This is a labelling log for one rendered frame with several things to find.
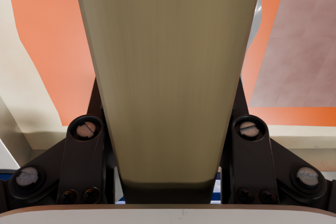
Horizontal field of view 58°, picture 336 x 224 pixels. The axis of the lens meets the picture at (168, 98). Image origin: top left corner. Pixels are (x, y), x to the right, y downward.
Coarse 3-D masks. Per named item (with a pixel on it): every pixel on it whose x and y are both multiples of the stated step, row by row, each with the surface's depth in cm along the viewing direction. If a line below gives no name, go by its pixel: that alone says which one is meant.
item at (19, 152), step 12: (0, 96) 33; (0, 108) 33; (0, 120) 33; (12, 120) 35; (0, 132) 33; (12, 132) 35; (0, 144) 33; (12, 144) 35; (24, 144) 38; (0, 156) 35; (12, 156) 35; (24, 156) 38; (36, 156) 40; (300, 156) 39; (312, 156) 39; (324, 156) 39; (0, 168) 37; (12, 168) 37; (324, 168) 38
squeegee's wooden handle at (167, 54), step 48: (96, 0) 4; (144, 0) 4; (192, 0) 4; (240, 0) 5; (96, 48) 5; (144, 48) 5; (192, 48) 5; (240, 48) 5; (144, 96) 6; (192, 96) 6; (144, 144) 7; (192, 144) 7; (144, 192) 9; (192, 192) 9
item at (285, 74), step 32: (32, 0) 24; (64, 0) 24; (288, 0) 24; (320, 0) 24; (32, 32) 27; (64, 32) 27; (288, 32) 27; (320, 32) 27; (64, 64) 29; (256, 64) 30; (288, 64) 30; (320, 64) 30; (64, 96) 33; (256, 96) 33; (288, 96) 33; (320, 96) 33
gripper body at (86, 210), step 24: (0, 216) 7; (24, 216) 7; (48, 216) 7; (72, 216) 7; (96, 216) 7; (120, 216) 7; (144, 216) 7; (168, 216) 7; (192, 216) 7; (216, 216) 7; (240, 216) 7; (264, 216) 7; (288, 216) 7; (312, 216) 7
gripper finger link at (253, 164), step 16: (240, 128) 10; (256, 128) 10; (240, 144) 9; (256, 144) 9; (240, 160) 9; (256, 160) 9; (272, 160) 9; (224, 176) 11; (240, 176) 8; (256, 176) 8; (272, 176) 8; (224, 192) 10; (240, 192) 8; (256, 192) 8; (272, 192) 8
